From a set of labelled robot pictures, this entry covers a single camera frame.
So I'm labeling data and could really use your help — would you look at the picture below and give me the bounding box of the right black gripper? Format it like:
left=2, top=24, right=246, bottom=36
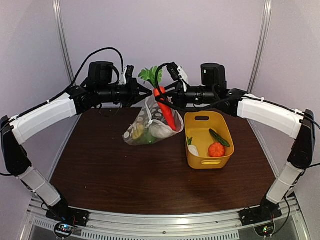
left=155, top=81, right=217, bottom=112

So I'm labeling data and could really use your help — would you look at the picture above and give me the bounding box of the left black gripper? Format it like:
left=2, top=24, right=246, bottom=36
left=96, top=76, right=152, bottom=107

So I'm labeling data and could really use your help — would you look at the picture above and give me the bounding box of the orange toy carrot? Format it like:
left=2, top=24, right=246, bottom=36
left=138, top=66, right=177, bottom=131

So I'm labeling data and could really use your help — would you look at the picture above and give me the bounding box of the dotted clear zip bag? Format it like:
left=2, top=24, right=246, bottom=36
left=122, top=96, right=184, bottom=146

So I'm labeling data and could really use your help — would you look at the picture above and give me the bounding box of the yellow toy squash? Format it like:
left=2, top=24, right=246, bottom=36
left=132, top=123, right=145, bottom=140

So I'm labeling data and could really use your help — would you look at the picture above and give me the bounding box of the white toy radish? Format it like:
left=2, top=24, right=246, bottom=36
left=149, top=124, right=172, bottom=139

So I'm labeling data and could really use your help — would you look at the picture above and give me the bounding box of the light green toy gourd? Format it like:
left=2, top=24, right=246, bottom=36
left=138, top=131, right=156, bottom=145

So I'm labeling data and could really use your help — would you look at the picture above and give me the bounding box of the yellow plastic basket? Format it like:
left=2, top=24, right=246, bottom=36
left=184, top=111, right=235, bottom=170

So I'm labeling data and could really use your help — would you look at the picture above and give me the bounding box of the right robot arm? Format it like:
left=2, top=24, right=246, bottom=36
left=155, top=62, right=319, bottom=221

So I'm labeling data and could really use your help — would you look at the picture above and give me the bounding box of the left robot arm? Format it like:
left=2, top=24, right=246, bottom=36
left=0, top=61, right=152, bottom=222

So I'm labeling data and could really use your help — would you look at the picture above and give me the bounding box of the dark green toy cucumber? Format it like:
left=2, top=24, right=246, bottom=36
left=209, top=128, right=231, bottom=148

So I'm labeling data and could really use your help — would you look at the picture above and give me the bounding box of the orange toy pumpkin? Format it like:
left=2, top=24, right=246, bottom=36
left=208, top=142, right=226, bottom=158

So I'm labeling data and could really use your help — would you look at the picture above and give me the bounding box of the left circuit board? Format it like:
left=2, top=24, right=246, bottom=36
left=53, top=222, right=75, bottom=239

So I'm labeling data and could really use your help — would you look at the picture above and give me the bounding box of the circuit board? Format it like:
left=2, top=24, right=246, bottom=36
left=254, top=223, right=275, bottom=238
left=53, top=222, right=75, bottom=239

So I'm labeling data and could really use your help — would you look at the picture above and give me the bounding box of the right circuit board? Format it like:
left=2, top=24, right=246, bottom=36
left=254, top=223, right=275, bottom=238

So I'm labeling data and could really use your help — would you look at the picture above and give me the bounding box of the right black cable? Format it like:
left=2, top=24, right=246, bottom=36
left=151, top=62, right=238, bottom=112

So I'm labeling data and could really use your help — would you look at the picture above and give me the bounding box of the black cable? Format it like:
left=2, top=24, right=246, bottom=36
left=0, top=47, right=126, bottom=176
left=151, top=62, right=238, bottom=112

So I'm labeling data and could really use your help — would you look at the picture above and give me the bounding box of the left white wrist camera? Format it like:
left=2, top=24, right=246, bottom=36
left=118, top=65, right=135, bottom=85

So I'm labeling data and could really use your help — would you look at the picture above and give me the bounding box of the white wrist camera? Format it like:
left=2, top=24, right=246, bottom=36
left=118, top=65, right=135, bottom=85
left=166, top=62, right=190, bottom=93

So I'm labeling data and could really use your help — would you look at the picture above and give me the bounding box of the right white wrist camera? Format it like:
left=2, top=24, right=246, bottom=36
left=166, top=62, right=190, bottom=93

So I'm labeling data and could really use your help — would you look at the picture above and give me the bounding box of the left black cable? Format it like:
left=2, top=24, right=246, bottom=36
left=0, top=47, right=126, bottom=176

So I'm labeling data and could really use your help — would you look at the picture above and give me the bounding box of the right aluminium frame post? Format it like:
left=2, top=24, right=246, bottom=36
left=247, top=0, right=272, bottom=93

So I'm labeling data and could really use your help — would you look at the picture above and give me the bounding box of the aluminium frame post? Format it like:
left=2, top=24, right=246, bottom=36
left=52, top=0, right=74, bottom=83
left=247, top=0, right=272, bottom=93

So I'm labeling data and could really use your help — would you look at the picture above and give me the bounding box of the left aluminium frame post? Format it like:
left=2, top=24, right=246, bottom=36
left=52, top=0, right=74, bottom=83

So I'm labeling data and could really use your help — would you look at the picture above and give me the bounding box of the front aluminium rail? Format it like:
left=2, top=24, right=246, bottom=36
left=18, top=201, right=311, bottom=240

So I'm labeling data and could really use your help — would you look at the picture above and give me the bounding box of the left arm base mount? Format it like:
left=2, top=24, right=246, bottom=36
left=46, top=207, right=90, bottom=227

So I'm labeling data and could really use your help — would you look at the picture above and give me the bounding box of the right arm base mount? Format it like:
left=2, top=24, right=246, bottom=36
left=238, top=206, right=282, bottom=226

